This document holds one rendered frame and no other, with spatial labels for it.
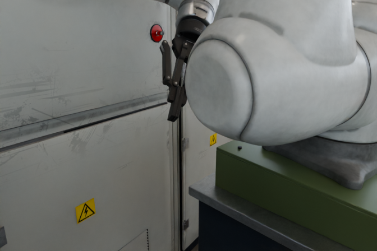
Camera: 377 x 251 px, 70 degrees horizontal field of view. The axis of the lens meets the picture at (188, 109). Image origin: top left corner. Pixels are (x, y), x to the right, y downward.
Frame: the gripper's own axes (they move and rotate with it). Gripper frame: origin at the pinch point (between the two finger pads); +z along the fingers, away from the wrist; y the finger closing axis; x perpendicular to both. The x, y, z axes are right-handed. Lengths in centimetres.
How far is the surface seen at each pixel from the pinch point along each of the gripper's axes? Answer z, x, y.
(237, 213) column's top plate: 18.9, -5.0, 13.6
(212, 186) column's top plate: 14.1, 1.9, 11.4
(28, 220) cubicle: 26.6, 32.2, -21.7
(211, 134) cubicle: -24, 64, 36
